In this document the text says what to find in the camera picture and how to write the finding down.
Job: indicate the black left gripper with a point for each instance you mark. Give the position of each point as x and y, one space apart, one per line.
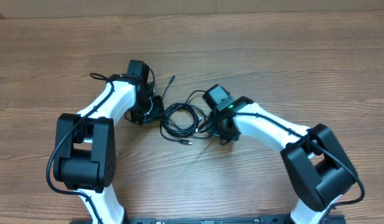
157 112

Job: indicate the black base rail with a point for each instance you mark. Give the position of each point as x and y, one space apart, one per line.
263 219

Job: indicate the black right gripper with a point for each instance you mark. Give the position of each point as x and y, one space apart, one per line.
212 129

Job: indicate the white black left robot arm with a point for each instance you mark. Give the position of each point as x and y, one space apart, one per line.
83 162

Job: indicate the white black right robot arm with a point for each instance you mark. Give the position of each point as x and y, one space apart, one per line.
319 170

